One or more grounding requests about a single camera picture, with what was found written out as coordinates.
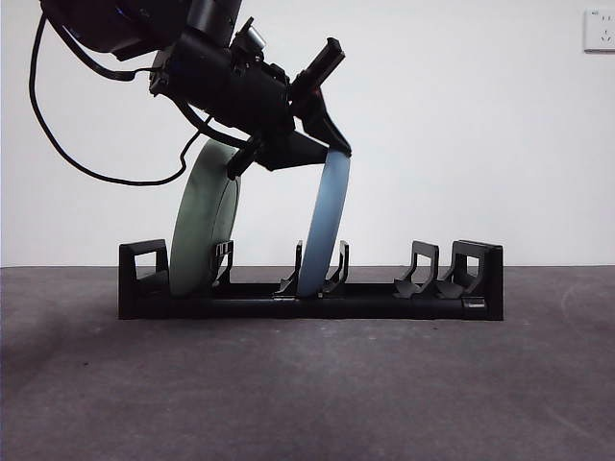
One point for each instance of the white wall socket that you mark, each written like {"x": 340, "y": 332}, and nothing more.
{"x": 600, "y": 31}

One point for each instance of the pale green plate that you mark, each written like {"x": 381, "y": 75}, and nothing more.
{"x": 202, "y": 230}

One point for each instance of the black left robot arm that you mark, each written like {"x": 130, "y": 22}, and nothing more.
{"x": 216, "y": 96}

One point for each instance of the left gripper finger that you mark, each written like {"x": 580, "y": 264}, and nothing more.
{"x": 288, "y": 151}
{"x": 319, "y": 120}

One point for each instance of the light blue plate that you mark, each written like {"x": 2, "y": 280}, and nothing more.
{"x": 324, "y": 221}

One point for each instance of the black plastic plate rack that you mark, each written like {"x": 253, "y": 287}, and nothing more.
{"x": 384, "y": 307}

